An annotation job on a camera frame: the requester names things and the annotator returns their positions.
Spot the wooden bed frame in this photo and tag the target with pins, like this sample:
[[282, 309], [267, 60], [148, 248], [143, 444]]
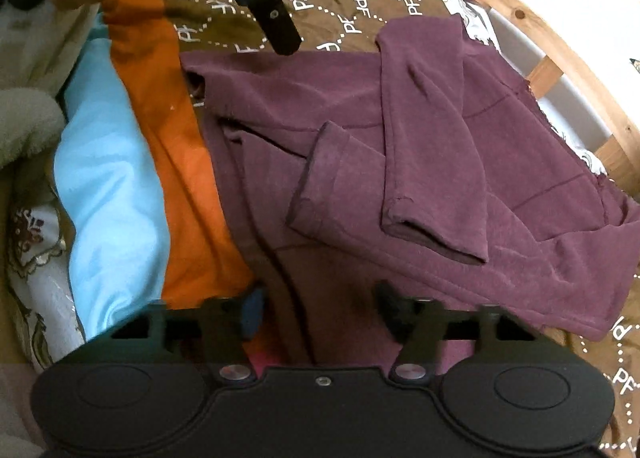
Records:
[[620, 153]]

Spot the pink cloth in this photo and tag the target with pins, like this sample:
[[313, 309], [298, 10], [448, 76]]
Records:
[[266, 350]]

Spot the brown PF-patterned duvet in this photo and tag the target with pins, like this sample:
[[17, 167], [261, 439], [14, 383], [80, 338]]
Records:
[[317, 297]]

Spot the cream fleece blanket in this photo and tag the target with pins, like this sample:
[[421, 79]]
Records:
[[39, 49]]

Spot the maroon long-sleeve shirt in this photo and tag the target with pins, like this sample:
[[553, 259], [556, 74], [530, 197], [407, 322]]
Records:
[[426, 163]]

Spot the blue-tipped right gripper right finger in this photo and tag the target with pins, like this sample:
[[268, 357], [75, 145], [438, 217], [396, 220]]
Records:
[[417, 326]]

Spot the light blue cloth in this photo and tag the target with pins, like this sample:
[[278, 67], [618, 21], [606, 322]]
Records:
[[107, 183]]

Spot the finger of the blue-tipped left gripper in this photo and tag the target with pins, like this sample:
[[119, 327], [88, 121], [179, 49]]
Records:
[[277, 25]]

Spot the orange cloth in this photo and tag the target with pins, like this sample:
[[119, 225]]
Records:
[[203, 260]]

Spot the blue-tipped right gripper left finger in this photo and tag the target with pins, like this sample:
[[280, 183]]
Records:
[[227, 323]]

